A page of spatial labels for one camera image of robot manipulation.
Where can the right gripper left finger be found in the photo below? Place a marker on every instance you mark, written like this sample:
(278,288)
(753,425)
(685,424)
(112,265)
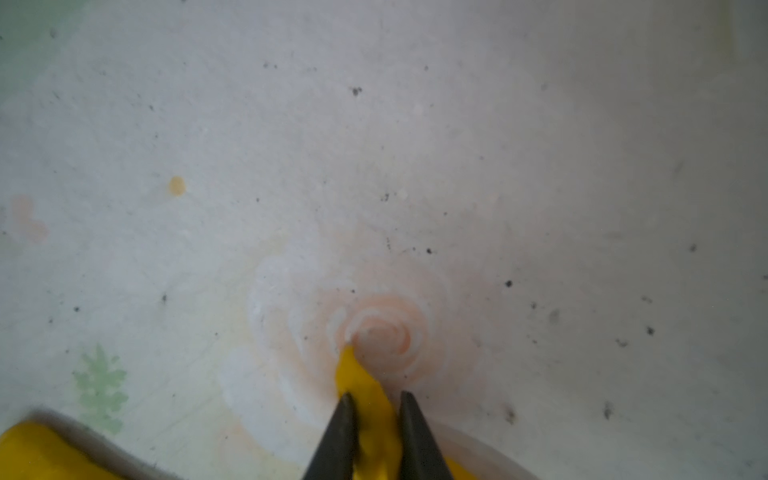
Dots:
(335,454)

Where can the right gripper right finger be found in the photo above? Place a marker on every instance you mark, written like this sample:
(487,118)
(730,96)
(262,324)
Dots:
(422,458)

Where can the yellow t-shirt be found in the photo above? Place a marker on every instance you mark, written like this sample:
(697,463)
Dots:
(31,450)

